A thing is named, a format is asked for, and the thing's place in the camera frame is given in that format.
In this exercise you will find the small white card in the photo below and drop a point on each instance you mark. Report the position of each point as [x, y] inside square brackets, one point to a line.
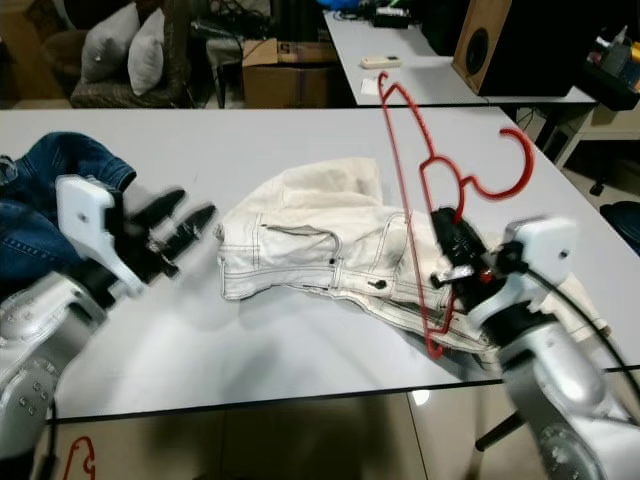
[373, 86]

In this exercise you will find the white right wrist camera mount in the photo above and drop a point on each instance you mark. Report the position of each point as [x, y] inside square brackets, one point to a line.
[545, 245]

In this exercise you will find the white rectangular table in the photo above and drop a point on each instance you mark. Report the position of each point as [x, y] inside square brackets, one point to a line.
[420, 85]

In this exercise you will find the wooden loudspeaker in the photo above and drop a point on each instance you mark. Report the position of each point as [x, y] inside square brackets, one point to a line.
[485, 45]

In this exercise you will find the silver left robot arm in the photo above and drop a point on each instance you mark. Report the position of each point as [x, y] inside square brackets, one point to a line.
[50, 360]

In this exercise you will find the blue seat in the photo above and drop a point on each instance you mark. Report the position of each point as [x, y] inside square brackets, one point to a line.
[625, 228]

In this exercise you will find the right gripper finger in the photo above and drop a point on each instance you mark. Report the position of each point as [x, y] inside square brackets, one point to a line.
[469, 236]
[453, 243]

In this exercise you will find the red plastic hanger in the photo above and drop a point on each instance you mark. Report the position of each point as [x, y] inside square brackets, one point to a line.
[500, 194]
[82, 441]

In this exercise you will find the dark wicker chair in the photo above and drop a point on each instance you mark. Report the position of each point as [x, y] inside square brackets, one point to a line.
[105, 97]

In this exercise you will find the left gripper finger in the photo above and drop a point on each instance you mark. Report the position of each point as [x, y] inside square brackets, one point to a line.
[192, 230]
[163, 208]

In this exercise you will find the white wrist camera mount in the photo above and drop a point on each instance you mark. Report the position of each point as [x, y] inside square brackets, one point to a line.
[85, 215]
[545, 245]

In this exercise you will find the grey pillow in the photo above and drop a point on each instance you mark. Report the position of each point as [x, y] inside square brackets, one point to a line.
[110, 48]
[147, 55]

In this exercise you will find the cream white jeans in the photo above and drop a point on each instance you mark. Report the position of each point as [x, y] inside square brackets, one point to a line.
[320, 230]

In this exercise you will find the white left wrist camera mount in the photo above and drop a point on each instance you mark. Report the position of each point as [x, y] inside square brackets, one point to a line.
[85, 215]

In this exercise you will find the plastic bottle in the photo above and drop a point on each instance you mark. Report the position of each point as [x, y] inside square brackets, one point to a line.
[616, 50]

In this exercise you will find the white remote control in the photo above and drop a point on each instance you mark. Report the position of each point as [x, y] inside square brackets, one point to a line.
[382, 61]

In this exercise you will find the open cardboard box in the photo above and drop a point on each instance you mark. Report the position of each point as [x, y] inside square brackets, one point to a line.
[280, 85]

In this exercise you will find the black side table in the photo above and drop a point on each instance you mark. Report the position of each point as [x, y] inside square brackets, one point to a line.
[610, 90]

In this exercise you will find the small black device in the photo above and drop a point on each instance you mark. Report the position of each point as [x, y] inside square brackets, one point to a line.
[390, 16]

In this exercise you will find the blue denim jeans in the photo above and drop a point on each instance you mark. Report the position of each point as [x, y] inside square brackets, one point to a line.
[40, 230]

